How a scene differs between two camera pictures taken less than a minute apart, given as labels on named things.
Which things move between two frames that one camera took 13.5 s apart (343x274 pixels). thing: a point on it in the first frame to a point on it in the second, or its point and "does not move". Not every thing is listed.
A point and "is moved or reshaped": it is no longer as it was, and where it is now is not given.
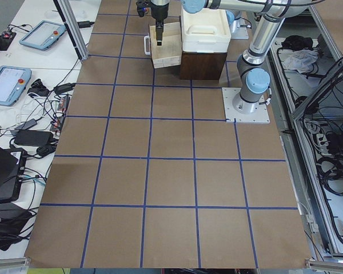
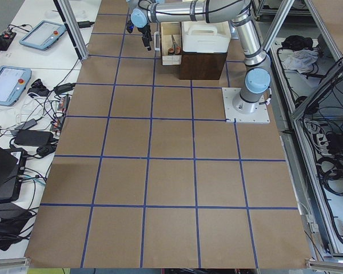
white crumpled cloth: x=302 y=60 does not move
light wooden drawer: x=169 y=53 is moved or reshaped
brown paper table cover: x=146 y=175 does not move
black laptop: x=5 y=175 does not move
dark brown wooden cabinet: x=200 y=65 does not move
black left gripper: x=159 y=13 to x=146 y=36
